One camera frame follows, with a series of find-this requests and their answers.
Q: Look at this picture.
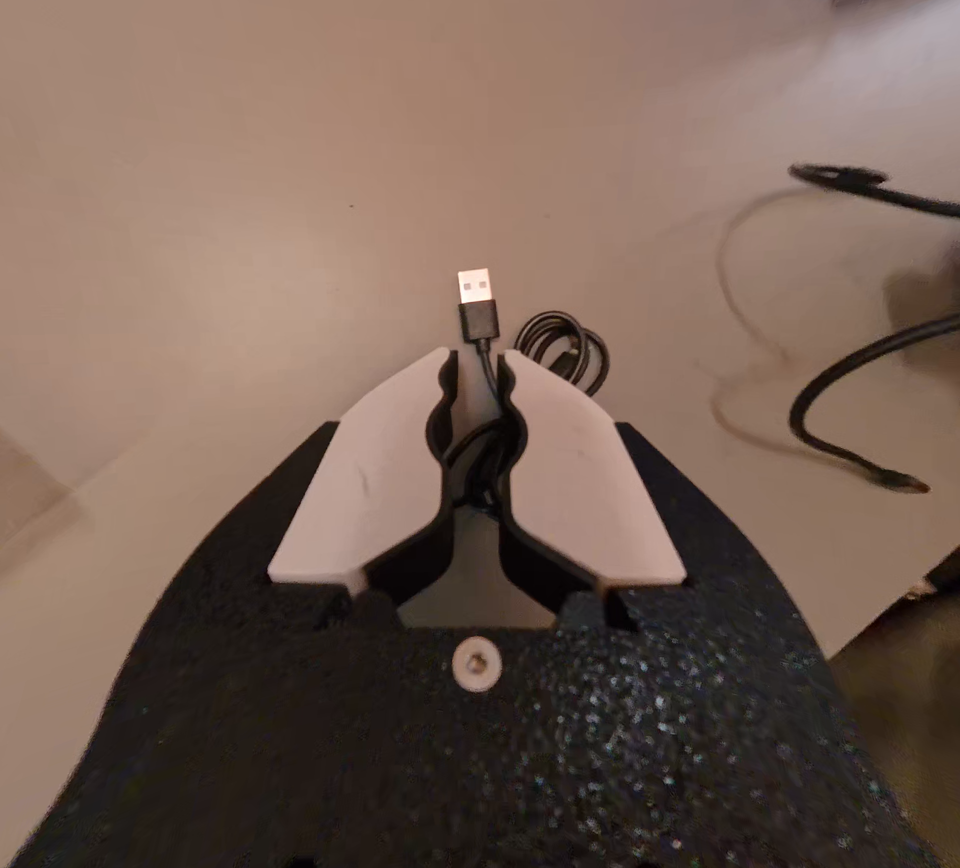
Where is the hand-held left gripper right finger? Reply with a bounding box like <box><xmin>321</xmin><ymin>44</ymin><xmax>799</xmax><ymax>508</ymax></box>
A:
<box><xmin>496</xmin><ymin>348</ymin><xmax>688</xmax><ymax>618</ymax></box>

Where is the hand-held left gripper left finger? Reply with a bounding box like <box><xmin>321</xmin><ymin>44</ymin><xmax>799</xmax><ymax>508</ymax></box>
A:
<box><xmin>267</xmin><ymin>346</ymin><xmax>460</xmax><ymax>603</ymax></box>

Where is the black USB cable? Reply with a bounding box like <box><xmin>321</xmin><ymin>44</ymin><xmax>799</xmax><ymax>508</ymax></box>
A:
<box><xmin>438</xmin><ymin>268</ymin><xmax>610</xmax><ymax>517</ymax></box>

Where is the grey desk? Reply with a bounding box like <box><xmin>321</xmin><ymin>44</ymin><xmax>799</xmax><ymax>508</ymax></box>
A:
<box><xmin>0</xmin><ymin>0</ymin><xmax>960</xmax><ymax>659</ymax></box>

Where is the thick black cable with plug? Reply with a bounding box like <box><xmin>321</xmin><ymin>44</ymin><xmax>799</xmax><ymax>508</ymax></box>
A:
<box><xmin>787</xmin><ymin>313</ymin><xmax>960</xmax><ymax>496</ymax></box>

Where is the black cable with loop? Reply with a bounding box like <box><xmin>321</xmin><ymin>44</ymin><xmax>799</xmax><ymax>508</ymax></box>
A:
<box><xmin>787</xmin><ymin>161</ymin><xmax>960</xmax><ymax>220</ymax></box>

